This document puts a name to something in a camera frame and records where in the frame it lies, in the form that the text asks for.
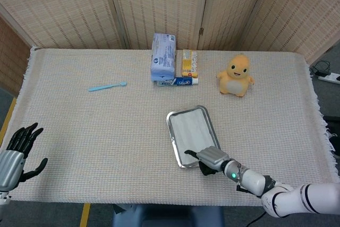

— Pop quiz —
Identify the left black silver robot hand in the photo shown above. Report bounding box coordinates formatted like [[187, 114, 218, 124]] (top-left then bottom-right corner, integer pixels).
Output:
[[0, 122, 49, 192]]

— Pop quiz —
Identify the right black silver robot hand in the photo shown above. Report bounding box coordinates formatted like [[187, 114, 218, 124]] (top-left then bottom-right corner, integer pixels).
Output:
[[184, 146, 231, 176]]

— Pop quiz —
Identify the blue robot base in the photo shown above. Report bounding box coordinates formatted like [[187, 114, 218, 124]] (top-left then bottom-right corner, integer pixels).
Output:
[[112, 204, 225, 227]]

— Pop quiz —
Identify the stainless steel tray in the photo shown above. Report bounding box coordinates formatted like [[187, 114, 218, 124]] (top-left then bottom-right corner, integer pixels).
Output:
[[166, 105, 222, 170]]

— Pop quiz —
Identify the yellow plush toy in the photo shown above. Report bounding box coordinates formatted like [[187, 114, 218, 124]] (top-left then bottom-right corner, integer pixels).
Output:
[[216, 54, 255, 98]]

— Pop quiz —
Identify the blue white toothpaste tube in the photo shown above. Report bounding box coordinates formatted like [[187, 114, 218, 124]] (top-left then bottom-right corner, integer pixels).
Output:
[[156, 77, 199, 87]]

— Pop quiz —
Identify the yellow cardboard box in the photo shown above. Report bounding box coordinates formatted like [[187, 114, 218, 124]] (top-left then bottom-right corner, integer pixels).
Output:
[[182, 49, 199, 78]]

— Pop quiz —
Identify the beige woven table cloth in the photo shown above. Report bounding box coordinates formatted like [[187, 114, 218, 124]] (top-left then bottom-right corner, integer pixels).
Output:
[[0, 47, 340, 208]]

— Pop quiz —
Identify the blue tissue pack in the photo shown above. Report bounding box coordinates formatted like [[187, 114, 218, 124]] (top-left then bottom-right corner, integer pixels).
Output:
[[150, 33, 177, 82]]

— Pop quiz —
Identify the black floor object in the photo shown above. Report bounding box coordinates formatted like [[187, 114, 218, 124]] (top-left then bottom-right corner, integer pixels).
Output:
[[322, 115, 340, 158]]

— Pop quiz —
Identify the light blue toothbrush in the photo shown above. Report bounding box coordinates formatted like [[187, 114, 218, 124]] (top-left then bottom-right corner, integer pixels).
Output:
[[88, 81, 128, 93]]

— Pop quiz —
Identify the white power strip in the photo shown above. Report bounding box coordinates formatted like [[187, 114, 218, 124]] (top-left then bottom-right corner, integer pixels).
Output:
[[317, 71, 340, 85]]

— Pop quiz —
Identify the woven folding screen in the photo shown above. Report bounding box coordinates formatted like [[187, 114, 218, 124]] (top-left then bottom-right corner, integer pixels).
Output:
[[0, 0, 340, 97]]

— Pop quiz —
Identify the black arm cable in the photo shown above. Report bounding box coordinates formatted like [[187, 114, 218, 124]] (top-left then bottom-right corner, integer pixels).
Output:
[[243, 211, 266, 227]]

